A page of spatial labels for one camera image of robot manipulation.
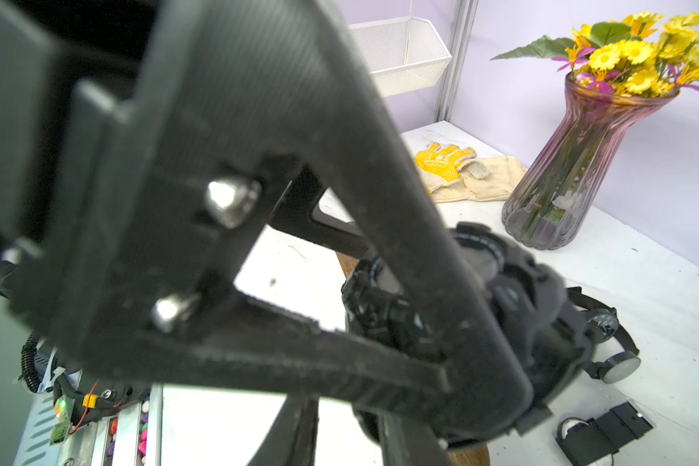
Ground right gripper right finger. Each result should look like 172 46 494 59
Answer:
248 395 318 466

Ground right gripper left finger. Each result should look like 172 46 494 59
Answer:
0 0 534 444

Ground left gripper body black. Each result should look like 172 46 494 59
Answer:
269 165 369 258

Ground wooden watch stand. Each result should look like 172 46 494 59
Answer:
336 252 490 466

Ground black digital watch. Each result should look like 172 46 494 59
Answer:
342 223 594 435

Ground black watch middle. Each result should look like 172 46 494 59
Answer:
555 401 656 466

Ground black watch left pair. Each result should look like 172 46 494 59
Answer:
567 287 642 384

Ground yellow white work glove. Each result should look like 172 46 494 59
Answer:
414 142 491 194

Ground white mesh lower shelf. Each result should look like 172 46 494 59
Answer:
349 17 452 98

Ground purple glass vase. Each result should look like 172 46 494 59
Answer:
501 76 680 250

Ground yellow artificial flowers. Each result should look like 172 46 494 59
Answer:
495 12 699 98

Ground aluminium frame rail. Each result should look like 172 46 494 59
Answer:
435 0 480 122

